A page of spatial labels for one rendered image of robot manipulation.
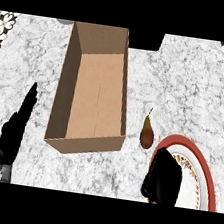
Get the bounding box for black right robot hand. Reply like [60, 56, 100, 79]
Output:
[139, 144, 187, 208]

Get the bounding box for red rimmed white plate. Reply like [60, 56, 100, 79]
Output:
[143, 130, 224, 213]

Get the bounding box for brown cardboard box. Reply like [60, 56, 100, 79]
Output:
[42, 19, 142, 163]

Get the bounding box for brown pear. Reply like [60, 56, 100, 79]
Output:
[137, 106, 159, 151]

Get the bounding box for black appliance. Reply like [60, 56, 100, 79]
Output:
[126, 29, 166, 53]

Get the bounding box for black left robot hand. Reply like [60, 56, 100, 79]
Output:
[0, 76, 40, 174]

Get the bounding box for grey round object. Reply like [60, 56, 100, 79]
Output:
[55, 18, 75, 27]

